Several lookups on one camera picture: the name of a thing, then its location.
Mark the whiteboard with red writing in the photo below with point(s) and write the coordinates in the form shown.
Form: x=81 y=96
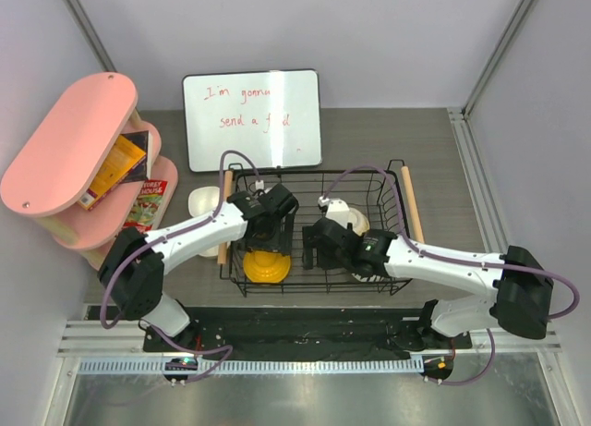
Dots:
x=272 y=117

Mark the yellow dotted white bowl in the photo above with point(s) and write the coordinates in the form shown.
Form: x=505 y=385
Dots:
x=358 y=221

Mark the pink three-tier shelf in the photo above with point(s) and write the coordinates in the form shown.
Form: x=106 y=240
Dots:
x=58 y=162

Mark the green square bowl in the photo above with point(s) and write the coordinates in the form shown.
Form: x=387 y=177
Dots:
x=204 y=201

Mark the orange yellow ribbed bowl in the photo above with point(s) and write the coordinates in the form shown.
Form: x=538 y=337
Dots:
x=263 y=267

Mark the black wire dish rack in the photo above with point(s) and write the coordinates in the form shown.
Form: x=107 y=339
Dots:
x=377 y=196

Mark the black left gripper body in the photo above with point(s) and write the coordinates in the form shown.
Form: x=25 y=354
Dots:
x=272 y=232

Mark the red storey house book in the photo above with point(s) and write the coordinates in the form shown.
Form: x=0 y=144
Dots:
x=146 y=207

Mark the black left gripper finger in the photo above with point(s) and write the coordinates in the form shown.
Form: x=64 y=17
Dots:
x=250 y=240
x=286 y=234

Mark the white slotted cable duct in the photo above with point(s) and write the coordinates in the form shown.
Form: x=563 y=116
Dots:
x=179 y=366

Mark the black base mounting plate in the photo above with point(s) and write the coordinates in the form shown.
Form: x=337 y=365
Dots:
x=302 y=329

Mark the white striped bowl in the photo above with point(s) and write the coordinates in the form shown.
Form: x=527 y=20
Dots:
x=367 y=273

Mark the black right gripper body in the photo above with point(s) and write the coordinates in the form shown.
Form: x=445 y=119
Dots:
x=331 y=261

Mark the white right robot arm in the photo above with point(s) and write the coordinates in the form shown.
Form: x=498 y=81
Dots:
x=507 y=290

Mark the yellow orange book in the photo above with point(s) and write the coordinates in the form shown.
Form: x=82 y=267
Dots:
x=123 y=157

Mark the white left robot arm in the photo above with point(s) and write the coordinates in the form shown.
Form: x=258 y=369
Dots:
x=133 y=270

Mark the beige floral ceramic bowl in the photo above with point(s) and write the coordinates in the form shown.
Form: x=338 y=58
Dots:
x=210 y=253

